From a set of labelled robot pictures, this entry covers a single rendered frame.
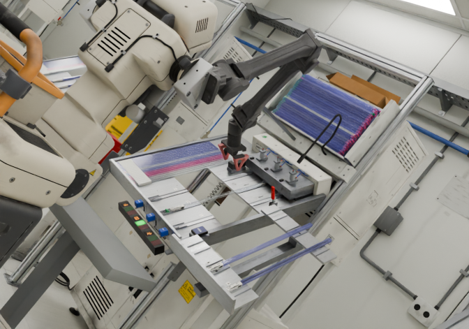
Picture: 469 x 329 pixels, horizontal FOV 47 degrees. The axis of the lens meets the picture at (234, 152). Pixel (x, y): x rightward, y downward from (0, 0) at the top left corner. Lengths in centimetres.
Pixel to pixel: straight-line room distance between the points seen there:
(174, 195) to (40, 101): 106
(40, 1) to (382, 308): 471
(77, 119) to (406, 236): 270
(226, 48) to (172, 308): 183
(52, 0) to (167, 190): 442
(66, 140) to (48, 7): 497
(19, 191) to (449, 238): 296
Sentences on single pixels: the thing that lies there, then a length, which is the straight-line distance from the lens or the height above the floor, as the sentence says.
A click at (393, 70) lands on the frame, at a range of 260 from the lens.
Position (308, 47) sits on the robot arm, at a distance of 180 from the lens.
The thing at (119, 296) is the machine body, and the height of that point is 27.
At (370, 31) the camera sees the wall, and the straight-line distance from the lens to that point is 493.
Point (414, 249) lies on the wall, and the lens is 377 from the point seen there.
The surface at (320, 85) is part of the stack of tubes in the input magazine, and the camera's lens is 265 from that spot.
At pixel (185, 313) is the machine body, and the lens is 232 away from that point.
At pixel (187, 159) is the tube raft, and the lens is 254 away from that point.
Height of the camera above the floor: 104
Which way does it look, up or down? 2 degrees up
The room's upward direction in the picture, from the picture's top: 39 degrees clockwise
